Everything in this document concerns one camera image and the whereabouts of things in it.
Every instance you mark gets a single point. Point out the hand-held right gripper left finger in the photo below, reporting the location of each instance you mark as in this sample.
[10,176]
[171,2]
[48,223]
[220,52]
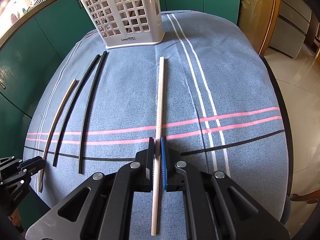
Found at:
[152,155]

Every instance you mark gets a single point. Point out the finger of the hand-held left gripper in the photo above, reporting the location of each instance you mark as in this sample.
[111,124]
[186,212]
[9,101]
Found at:
[32,165]

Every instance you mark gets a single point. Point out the white plastic utensil basket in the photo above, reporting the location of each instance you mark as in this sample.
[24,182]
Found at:
[155,10]

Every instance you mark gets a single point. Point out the wooden sliding glass door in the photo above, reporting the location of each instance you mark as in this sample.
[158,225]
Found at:
[260,10]

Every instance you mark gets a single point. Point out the purple bottle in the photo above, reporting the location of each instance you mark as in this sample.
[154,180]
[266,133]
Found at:
[14,17]

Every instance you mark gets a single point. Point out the silver refrigerator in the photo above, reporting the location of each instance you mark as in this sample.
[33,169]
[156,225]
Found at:
[290,25]

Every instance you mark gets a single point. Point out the ridged black chopstick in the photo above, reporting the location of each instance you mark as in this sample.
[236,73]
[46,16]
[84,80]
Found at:
[87,105]

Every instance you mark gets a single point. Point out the grey kitchen countertop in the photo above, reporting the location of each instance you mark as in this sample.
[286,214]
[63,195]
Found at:
[37,7]

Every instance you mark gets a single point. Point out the blue striped tablecloth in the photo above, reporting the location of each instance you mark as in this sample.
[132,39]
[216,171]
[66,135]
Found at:
[225,80]

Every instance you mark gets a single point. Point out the white chopstick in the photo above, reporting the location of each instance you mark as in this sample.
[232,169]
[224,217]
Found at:
[160,105]

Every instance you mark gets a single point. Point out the chair with blue seat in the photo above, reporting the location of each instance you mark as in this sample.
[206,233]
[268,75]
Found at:
[286,210]

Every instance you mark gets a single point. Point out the wooden door frame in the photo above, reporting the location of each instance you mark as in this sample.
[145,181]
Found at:
[315,32]

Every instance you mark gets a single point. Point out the beige chopstick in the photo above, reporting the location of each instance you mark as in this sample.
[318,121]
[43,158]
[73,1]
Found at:
[56,120]

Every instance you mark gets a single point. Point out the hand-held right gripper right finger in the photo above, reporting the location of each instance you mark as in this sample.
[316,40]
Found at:
[164,160]

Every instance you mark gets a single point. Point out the smooth black chopstick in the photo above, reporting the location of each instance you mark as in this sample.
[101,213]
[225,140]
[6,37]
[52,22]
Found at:
[70,108]

